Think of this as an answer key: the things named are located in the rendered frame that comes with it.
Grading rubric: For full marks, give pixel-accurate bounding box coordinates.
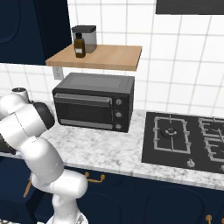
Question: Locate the brass drawer handle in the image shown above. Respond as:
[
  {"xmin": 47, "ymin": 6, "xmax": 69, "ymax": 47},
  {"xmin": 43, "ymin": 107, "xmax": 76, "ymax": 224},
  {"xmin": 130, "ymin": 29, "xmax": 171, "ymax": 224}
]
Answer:
[{"xmin": 84, "ymin": 171, "xmax": 106, "ymax": 184}]

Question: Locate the navy wall cupboard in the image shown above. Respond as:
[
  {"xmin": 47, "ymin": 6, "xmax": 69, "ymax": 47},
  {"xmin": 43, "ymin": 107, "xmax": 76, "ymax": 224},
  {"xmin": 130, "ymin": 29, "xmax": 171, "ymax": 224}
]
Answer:
[{"xmin": 0, "ymin": 0, "xmax": 73, "ymax": 67}]

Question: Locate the brown glass bottle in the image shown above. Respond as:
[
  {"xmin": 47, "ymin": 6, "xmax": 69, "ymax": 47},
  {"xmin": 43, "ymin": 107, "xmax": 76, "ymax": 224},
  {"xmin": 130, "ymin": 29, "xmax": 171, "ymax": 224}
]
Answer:
[{"xmin": 73, "ymin": 31, "xmax": 87, "ymax": 59}]

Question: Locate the navy cupboard door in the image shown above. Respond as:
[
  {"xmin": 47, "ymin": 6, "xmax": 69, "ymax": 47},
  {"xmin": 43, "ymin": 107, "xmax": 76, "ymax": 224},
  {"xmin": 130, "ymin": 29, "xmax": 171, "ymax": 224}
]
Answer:
[
  {"xmin": 134, "ymin": 178, "xmax": 217, "ymax": 224},
  {"xmin": 76, "ymin": 186, "xmax": 136, "ymax": 224},
  {"xmin": 0, "ymin": 155, "xmax": 33, "ymax": 224}
]

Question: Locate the navy drawer front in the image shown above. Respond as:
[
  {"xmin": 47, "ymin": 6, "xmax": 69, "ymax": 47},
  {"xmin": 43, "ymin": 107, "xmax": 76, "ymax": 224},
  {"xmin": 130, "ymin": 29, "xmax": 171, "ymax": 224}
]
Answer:
[{"xmin": 64, "ymin": 166, "xmax": 137, "ymax": 193}]

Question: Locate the wooden wall shelf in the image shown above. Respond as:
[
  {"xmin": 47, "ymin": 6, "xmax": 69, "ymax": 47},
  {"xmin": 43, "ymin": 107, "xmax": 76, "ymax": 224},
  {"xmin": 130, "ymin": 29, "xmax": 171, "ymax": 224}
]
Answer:
[{"xmin": 45, "ymin": 44, "xmax": 144, "ymax": 73}]

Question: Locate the grey oven door handle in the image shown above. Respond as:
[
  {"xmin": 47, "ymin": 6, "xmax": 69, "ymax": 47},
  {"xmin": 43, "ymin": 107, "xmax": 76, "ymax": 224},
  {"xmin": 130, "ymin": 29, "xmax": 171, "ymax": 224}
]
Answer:
[{"xmin": 53, "ymin": 95, "xmax": 113, "ymax": 107}]

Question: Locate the white wall socket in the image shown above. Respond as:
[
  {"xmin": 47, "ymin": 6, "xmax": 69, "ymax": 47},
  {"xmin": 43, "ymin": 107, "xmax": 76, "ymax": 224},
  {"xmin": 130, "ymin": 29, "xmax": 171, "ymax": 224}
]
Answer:
[{"xmin": 52, "ymin": 66, "xmax": 65, "ymax": 81}]

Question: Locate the black extractor hood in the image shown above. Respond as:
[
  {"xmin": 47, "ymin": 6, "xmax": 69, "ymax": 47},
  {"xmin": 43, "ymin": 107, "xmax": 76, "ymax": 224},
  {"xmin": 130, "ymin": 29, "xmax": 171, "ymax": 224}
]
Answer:
[{"xmin": 155, "ymin": 0, "xmax": 224, "ymax": 16}]

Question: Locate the grey canister with black lid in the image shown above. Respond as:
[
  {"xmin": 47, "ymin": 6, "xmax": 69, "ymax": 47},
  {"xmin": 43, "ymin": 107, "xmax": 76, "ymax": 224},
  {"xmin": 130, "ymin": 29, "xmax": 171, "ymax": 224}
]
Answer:
[{"xmin": 71, "ymin": 24, "xmax": 98, "ymax": 54}]

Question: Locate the toaster oven door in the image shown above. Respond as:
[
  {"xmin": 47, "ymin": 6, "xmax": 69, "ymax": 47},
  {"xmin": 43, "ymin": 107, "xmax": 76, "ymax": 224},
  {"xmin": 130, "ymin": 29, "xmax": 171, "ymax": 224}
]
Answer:
[{"xmin": 52, "ymin": 93, "xmax": 114, "ymax": 131}]

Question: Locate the black toaster oven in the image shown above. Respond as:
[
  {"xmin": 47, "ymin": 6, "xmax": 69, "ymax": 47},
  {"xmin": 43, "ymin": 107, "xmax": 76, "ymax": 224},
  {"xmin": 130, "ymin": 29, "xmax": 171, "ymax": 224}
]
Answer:
[{"xmin": 52, "ymin": 72, "xmax": 136, "ymax": 134}]

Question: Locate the black gas hob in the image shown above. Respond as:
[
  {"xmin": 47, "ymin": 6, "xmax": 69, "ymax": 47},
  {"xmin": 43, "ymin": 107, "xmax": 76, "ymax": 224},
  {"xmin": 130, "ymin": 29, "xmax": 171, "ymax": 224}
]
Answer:
[{"xmin": 141, "ymin": 111, "xmax": 224, "ymax": 175}]

